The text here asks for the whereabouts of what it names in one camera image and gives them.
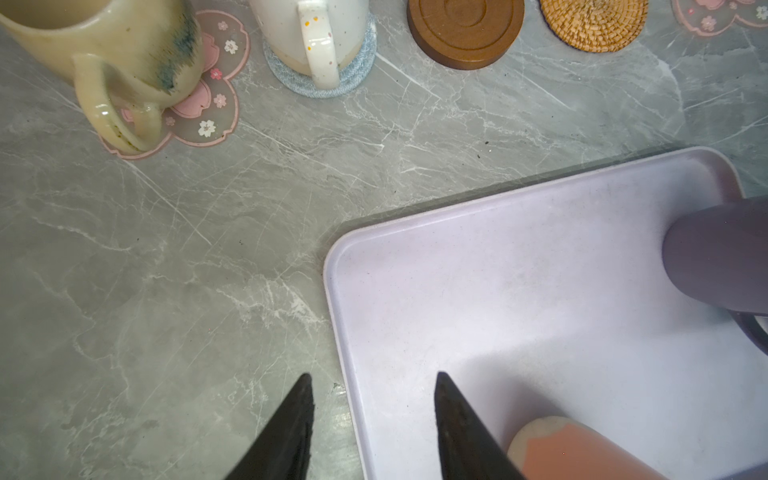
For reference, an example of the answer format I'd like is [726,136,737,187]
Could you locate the woven rattan round coaster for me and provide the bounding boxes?
[540,0,649,53]

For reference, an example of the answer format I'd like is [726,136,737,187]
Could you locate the pink cherry blossom coaster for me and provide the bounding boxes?
[670,0,767,37]
[102,10,250,160]

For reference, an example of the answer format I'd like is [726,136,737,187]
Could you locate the orange ceramic mug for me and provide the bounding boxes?
[507,416,663,479]

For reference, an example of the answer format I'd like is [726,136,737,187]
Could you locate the yellow ceramic mug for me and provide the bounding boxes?
[1,0,205,155]

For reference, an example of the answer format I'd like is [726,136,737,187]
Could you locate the purple white ceramic mug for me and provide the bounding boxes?
[662,196,767,352]

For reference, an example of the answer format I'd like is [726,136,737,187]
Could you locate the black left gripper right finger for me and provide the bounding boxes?
[434,371,525,480]

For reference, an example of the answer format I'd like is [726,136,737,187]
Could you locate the lavender rectangular tray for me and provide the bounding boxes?
[323,147,767,479]

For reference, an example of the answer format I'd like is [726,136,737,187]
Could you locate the brown wooden round coaster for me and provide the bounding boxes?
[406,0,525,70]

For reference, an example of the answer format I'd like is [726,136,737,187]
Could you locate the grey woven round coaster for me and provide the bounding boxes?
[263,13,377,99]

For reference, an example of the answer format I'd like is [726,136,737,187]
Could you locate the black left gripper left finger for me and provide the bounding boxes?
[225,373,315,480]

